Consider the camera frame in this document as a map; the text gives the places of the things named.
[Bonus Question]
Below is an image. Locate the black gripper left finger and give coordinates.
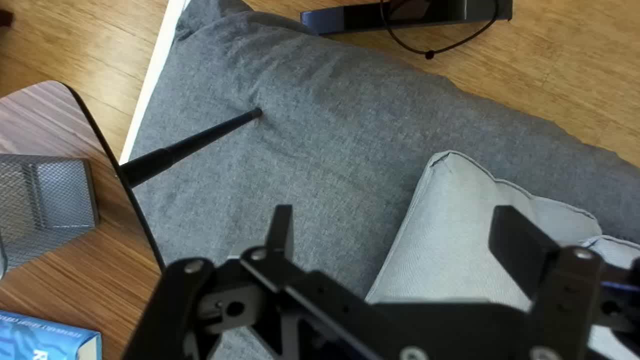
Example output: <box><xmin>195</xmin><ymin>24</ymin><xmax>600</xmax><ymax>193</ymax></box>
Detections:
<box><xmin>122</xmin><ymin>203</ymin><xmax>422</xmax><ymax>360</ymax></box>

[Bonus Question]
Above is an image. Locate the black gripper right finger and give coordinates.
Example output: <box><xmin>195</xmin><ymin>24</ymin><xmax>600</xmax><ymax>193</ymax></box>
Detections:
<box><xmin>487</xmin><ymin>203</ymin><xmax>608</xmax><ymax>360</ymax></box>

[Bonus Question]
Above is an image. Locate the light grey cushion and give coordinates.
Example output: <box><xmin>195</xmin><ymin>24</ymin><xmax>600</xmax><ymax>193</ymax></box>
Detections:
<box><xmin>364</xmin><ymin>149</ymin><xmax>640</xmax><ymax>360</ymax></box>

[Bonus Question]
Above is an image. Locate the dark grey carpet rug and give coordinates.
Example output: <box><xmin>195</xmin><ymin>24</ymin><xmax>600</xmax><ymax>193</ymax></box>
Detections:
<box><xmin>127</xmin><ymin>0</ymin><xmax>640</xmax><ymax>360</ymax></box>

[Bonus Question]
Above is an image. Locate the black tapered table leg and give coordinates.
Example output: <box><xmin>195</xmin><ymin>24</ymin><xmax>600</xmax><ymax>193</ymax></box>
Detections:
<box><xmin>117</xmin><ymin>106</ymin><xmax>265</xmax><ymax>190</ymax></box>

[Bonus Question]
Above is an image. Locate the white flat strip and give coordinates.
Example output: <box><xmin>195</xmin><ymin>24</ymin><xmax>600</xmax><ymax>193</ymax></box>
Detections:
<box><xmin>117</xmin><ymin>0</ymin><xmax>194</xmax><ymax>165</ymax></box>

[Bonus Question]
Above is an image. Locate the dark flat stand base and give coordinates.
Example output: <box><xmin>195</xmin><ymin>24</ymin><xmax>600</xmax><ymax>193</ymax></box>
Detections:
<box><xmin>298</xmin><ymin>0</ymin><xmax>515</xmax><ymax>35</ymax></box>

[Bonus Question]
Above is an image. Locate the silver mesh pen holder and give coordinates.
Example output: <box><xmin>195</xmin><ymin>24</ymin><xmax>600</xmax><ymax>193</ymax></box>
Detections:
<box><xmin>0</xmin><ymin>153</ymin><xmax>101</xmax><ymax>278</ymax></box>

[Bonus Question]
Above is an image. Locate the blue paperback book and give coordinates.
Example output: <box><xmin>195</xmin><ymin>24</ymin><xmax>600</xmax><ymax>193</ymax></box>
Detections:
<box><xmin>0</xmin><ymin>308</ymin><xmax>105</xmax><ymax>360</ymax></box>

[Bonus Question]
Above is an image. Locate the thin black cable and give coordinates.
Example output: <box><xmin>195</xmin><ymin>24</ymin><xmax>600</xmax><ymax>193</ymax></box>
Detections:
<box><xmin>378</xmin><ymin>0</ymin><xmax>502</xmax><ymax>59</ymax></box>

